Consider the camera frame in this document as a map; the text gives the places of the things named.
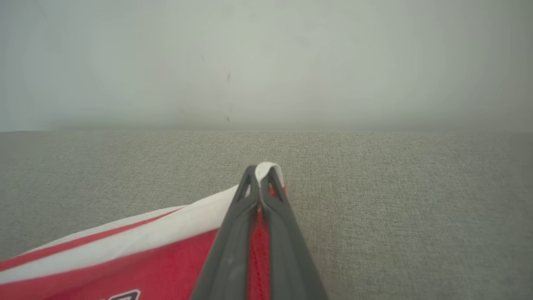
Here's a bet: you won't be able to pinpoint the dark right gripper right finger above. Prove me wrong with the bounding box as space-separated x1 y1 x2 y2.
258 167 329 300

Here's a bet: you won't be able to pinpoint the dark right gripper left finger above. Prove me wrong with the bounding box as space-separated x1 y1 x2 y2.
189 165 261 300

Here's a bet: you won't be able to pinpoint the red shorts with white trim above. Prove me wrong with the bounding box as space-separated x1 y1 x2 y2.
0 162 289 300

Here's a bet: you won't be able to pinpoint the grey fabric sofa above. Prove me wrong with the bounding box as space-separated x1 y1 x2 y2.
0 130 533 300

